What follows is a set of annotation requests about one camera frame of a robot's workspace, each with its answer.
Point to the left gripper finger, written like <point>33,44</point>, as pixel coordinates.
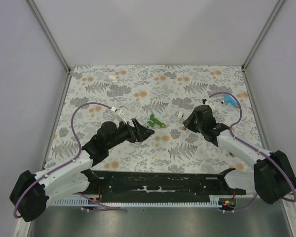
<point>141,128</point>
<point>145,134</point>

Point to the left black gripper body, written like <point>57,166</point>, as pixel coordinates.
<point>133,136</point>

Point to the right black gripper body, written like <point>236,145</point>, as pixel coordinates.
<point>197,126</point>

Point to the white chrome faucet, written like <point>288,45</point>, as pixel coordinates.
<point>180,114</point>

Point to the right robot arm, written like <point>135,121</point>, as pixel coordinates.
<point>272,177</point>

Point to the white pipe elbow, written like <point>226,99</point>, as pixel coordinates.
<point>113,79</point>

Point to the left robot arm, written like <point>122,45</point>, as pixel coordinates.
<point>34,192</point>

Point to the green faucet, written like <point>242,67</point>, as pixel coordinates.
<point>154,121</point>

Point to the blue faucet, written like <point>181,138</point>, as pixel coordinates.
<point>227,99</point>

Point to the floral table mat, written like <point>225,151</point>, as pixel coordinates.
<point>161,90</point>

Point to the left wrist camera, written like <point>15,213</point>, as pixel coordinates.
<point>120,115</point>

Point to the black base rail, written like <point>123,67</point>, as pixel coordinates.
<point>141,187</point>

